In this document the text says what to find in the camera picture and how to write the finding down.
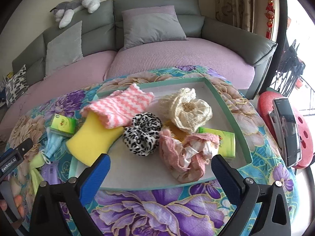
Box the light green microfibre cloth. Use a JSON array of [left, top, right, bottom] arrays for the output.
[[29, 152, 45, 196]]

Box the purple tissue pack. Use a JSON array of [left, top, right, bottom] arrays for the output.
[[41, 161, 62, 185]]

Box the light blue face mask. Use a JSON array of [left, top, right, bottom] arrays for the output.
[[41, 127, 68, 164]]

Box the yellow green scouring sponge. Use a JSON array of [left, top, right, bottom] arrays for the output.
[[66, 112, 124, 167]]

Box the green tissue pack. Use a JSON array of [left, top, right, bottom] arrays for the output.
[[50, 113, 76, 137], [198, 127, 236, 159]]

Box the black white leopard scrunchie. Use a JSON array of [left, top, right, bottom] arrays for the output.
[[122, 112, 162, 157]]

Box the pink white striped fluffy cloth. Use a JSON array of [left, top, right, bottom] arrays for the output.
[[80, 83, 154, 129]]

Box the pink lace scrunchie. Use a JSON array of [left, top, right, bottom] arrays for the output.
[[159, 129, 220, 183]]

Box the cream lace scrunchie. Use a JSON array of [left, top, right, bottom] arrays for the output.
[[158, 87, 212, 134]]

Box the person's left hand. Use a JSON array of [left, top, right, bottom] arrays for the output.
[[0, 195, 25, 217]]

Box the teal rimmed white tray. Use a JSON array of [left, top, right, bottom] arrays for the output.
[[68, 76, 254, 191]]

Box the floral patterned table cover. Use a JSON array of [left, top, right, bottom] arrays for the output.
[[6, 65, 298, 235]]

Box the black white patterned cushion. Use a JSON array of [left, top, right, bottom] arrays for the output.
[[5, 65, 29, 108]]

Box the black smartphone on stand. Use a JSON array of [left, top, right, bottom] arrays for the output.
[[269, 98, 302, 168]]

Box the red round stool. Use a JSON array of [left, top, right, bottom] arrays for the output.
[[257, 91, 314, 169]]

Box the grey centre cushion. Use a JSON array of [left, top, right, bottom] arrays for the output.
[[45, 21, 83, 79]]

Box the mauve sofa seat cover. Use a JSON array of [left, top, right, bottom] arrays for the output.
[[1, 38, 255, 142]]

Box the black metal drying rack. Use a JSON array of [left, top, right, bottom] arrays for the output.
[[270, 39, 314, 99]]

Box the grey white plush dog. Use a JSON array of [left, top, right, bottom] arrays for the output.
[[50, 0, 100, 29]]

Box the grey leather sofa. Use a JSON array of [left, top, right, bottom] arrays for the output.
[[11, 0, 278, 100]]

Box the grey mauve right cushion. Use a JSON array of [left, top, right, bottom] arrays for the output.
[[122, 5, 186, 50]]

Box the beige patterned curtain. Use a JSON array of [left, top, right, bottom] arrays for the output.
[[215, 0, 255, 32]]

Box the red hanging ornament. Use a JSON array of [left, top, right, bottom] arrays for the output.
[[264, 0, 276, 40]]

